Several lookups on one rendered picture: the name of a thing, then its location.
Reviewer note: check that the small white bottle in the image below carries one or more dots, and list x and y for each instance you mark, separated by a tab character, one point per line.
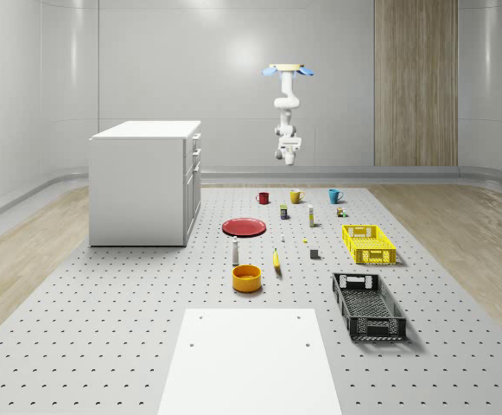
235	253

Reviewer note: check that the dark grey basket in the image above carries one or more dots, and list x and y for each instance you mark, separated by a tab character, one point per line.
378	328

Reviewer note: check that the flat-sided can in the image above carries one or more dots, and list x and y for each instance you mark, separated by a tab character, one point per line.
284	212

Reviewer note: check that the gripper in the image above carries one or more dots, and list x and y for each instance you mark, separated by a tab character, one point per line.
289	142

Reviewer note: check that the red mug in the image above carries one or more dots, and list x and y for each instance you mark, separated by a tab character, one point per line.
263	198

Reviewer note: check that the yellow and white box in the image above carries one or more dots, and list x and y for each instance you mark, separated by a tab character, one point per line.
311	216

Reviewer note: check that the red plate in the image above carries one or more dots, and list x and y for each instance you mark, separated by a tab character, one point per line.
244	227

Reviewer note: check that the white board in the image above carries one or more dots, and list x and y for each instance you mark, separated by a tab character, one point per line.
250	367

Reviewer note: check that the banana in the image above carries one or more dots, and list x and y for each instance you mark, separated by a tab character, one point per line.
276	261

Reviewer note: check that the blue mug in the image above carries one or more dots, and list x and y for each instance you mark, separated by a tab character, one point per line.
334	196

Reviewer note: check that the white cabinet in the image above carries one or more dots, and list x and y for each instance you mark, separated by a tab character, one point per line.
138	190

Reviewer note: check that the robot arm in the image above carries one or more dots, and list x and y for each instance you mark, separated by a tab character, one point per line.
286	103

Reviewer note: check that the yellow bowl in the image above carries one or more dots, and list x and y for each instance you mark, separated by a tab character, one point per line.
246	283

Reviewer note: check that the yellow mug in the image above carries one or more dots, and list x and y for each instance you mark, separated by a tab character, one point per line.
295	197

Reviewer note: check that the grey cube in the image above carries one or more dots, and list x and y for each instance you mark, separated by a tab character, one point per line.
314	254

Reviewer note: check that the puzzle cube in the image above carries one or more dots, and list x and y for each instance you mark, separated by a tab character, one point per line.
341	212

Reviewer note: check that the yellow basket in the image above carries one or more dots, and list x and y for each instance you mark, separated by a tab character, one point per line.
373	255

